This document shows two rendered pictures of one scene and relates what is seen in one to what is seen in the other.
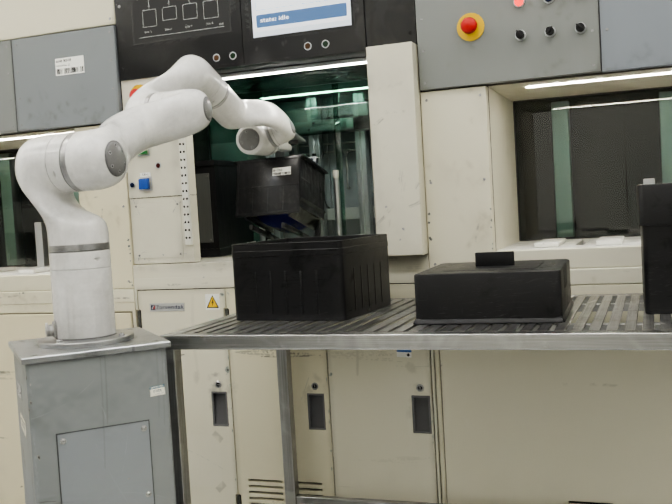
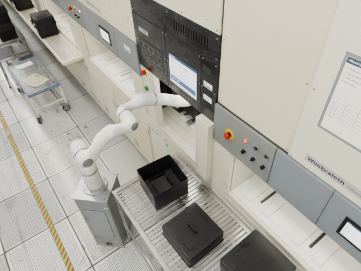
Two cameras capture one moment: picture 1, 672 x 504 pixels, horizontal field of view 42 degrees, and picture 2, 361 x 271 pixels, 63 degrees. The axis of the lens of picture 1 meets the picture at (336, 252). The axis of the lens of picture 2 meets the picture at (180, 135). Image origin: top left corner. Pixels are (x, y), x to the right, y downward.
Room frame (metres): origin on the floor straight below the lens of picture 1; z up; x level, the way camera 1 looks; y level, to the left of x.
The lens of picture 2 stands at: (1.07, -0.82, 2.60)
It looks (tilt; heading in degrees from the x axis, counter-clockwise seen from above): 45 degrees down; 36
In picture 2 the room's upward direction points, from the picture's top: 3 degrees counter-clockwise
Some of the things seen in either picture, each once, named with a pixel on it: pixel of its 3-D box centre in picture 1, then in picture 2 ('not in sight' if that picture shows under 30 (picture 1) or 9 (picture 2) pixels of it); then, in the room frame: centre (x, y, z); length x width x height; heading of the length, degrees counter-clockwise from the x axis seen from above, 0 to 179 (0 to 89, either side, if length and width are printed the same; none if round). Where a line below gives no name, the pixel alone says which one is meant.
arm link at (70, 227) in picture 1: (62, 192); (82, 156); (1.79, 0.55, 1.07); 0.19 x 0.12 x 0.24; 68
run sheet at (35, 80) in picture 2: not in sight; (35, 79); (2.67, 2.62, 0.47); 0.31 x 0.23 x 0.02; 91
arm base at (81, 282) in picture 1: (83, 296); (92, 177); (1.78, 0.52, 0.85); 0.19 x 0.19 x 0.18
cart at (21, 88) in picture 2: not in sight; (39, 87); (2.76, 2.78, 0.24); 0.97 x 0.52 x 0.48; 72
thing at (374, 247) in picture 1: (313, 275); (163, 181); (2.03, 0.06, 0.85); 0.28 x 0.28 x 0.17; 65
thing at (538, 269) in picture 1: (495, 282); (192, 231); (1.83, -0.33, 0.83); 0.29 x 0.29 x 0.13; 71
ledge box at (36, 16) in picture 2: not in sight; (44, 23); (3.24, 2.90, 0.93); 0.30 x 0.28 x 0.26; 67
